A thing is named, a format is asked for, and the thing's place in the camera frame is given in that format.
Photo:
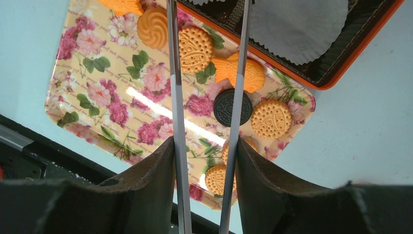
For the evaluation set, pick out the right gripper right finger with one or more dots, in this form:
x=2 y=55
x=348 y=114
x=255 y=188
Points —
x=274 y=201

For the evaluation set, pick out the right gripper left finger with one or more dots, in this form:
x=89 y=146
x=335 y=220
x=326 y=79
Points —
x=136 y=201

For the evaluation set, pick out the black sandwich cookie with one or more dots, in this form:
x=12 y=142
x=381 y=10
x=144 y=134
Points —
x=223 y=107

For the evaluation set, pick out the metal tongs white handle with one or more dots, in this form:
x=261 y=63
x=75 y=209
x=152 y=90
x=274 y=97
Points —
x=186 y=109

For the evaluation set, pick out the floral rectangular tray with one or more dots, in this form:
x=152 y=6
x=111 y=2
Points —
x=111 y=90

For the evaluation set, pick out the orange cookie tin box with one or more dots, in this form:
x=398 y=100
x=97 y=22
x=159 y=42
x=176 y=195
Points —
x=364 y=20

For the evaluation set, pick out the white paper cup liner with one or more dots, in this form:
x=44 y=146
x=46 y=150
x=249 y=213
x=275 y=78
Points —
x=297 y=30
x=202 y=2

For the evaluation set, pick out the orange swirl cookie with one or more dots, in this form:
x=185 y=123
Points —
x=152 y=28

